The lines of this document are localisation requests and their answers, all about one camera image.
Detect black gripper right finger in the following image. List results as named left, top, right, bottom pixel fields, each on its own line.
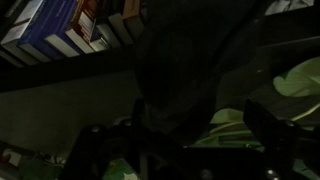
left=242, top=98, right=302, bottom=180

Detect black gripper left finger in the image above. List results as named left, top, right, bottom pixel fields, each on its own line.
left=59, top=98, right=147, bottom=180

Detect black clothing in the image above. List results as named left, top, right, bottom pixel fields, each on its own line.
left=133, top=0, right=268, bottom=141

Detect tan book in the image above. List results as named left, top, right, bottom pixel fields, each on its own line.
left=121, top=0, right=146, bottom=43

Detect tall blue book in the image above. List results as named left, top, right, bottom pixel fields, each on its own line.
left=18, top=0, right=86, bottom=60

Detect white book dark band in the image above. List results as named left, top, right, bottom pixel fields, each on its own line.
left=0, top=0, right=46, bottom=66

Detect black book white lettering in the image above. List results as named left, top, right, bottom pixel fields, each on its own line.
left=0, top=0, right=28, bottom=23

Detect green pothos plant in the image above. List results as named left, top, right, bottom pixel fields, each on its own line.
left=0, top=56, right=320, bottom=180

